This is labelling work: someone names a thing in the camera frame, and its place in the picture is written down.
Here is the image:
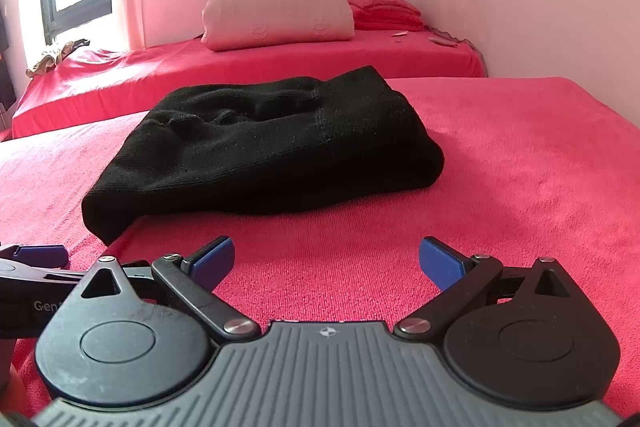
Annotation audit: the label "olive crumpled cloth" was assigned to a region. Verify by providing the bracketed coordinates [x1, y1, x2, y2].
[25, 38, 91, 78]

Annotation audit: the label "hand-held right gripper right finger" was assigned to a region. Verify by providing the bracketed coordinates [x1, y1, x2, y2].
[394, 235, 576, 344]

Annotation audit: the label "red terry blanket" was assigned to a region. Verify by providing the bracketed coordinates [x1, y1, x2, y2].
[0, 76, 640, 427]

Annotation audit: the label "black hanging garment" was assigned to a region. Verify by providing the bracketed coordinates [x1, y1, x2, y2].
[0, 14, 16, 108]

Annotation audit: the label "beige pillow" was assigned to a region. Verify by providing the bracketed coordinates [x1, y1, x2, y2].
[201, 0, 356, 52]

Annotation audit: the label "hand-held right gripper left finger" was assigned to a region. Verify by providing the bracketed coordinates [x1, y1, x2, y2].
[80, 235, 261, 344]

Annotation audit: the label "stack of folded red blankets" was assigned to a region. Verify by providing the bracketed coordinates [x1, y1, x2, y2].
[347, 0, 425, 32]

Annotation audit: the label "black pants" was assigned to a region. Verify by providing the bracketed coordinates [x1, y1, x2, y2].
[81, 65, 446, 247]

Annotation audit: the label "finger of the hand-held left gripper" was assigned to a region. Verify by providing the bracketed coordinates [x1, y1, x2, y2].
[0, 244, 87, 289]

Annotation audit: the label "red bed sheet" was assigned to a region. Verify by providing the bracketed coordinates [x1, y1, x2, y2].
[11, 28, 487, 138]

